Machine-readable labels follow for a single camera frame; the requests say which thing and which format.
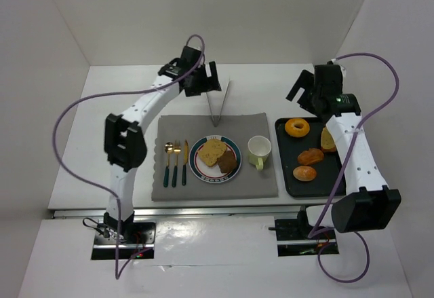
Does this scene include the metal serving tongs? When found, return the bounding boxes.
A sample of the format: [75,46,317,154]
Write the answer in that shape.
[205,79,232,128]

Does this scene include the cut bread slice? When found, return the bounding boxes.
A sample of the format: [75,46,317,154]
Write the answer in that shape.
[320,127,337,153]
[198,139,227,167]

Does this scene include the dark brown bread piece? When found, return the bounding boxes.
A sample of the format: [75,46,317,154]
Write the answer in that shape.
[217,150,238,174]

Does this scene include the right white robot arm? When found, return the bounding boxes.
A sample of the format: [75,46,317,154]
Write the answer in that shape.
[286,64,401,237]

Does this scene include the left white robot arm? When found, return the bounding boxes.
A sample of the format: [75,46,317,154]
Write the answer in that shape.
[104,45,221,236]

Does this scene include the orange glazed donut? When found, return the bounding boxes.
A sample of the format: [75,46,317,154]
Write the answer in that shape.
[284,118,310,138]

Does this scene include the pale green mug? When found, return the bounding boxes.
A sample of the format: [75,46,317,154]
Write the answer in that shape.
[248,135,272,171]

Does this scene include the brown glazed bun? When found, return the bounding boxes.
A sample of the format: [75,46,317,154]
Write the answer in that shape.
[297,148,324,166]

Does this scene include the white plate green red rim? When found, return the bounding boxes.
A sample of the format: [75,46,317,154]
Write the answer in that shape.
[189,135,242,183]

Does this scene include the black baking tray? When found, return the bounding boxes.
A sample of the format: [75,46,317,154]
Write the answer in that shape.
[275,117,341,198]

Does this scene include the sugared round bun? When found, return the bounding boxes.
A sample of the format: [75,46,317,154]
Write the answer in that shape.
[293,166,317,182]

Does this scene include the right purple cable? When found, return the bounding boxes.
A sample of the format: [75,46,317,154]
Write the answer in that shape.
[307,52,399,284]

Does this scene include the purple cable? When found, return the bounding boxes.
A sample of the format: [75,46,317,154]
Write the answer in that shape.
[52,34,206,280]
[307,52,399,284]

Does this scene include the gold knife green handle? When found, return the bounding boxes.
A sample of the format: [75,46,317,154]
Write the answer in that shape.
[182,140,189,186]

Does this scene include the gold fork green handle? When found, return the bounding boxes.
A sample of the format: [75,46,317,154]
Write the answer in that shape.
[172,140,181,187]

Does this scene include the gold spoon green handle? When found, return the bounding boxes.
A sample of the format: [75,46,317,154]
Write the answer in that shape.
[163,142,174,187]

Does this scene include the aluminium rail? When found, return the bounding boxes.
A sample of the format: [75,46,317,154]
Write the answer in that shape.
[54,205,301,219]

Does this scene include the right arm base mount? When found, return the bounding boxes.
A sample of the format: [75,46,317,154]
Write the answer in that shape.
[268,207,339,257]

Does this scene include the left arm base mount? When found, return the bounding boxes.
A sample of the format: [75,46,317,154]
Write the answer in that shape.
[82,217,156,261]

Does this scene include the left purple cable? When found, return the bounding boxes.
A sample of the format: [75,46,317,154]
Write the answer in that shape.
[52,34,206,280]

